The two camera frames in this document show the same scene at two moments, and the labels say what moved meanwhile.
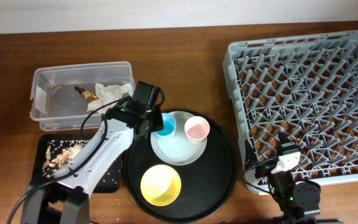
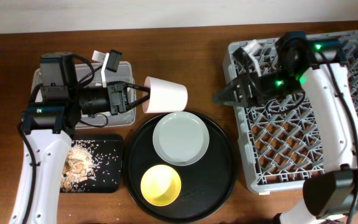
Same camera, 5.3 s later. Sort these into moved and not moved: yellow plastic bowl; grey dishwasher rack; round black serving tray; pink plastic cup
Moved: pink plastic cup
Not moved: round black serving tray; grey dishwasher rack; yellow plastic bowl
